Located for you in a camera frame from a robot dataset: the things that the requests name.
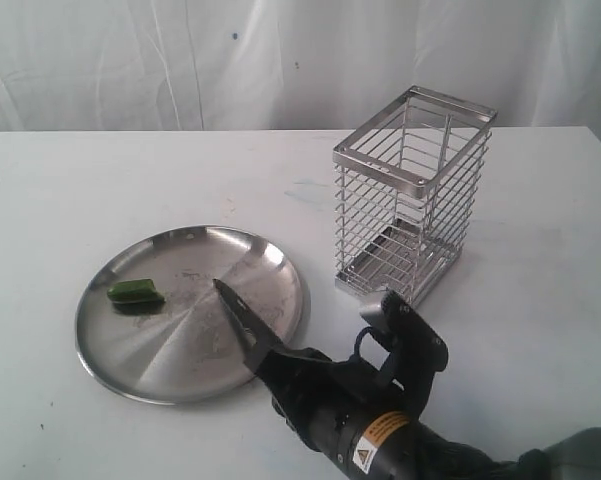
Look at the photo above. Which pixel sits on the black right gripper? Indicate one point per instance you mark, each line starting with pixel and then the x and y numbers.
pixel 336 408

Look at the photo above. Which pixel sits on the black handled knife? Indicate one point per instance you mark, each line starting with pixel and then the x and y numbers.
pixel 254 336

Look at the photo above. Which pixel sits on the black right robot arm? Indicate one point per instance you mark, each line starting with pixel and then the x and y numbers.
pixel 434 457

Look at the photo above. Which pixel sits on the green vegetable piece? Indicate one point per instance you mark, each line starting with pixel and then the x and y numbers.
pixel 135 295

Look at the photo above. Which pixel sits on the round stainless steel plate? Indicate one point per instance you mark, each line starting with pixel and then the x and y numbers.
pixel 185 350

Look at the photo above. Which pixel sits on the white backdrop curtain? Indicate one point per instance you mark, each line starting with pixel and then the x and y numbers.
pixel 241 65

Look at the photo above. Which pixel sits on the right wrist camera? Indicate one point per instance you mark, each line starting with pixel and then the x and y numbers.
pixel 416 353

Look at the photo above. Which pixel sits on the wire mesh utensil holder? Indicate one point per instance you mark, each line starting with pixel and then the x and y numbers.
pixel 407 180

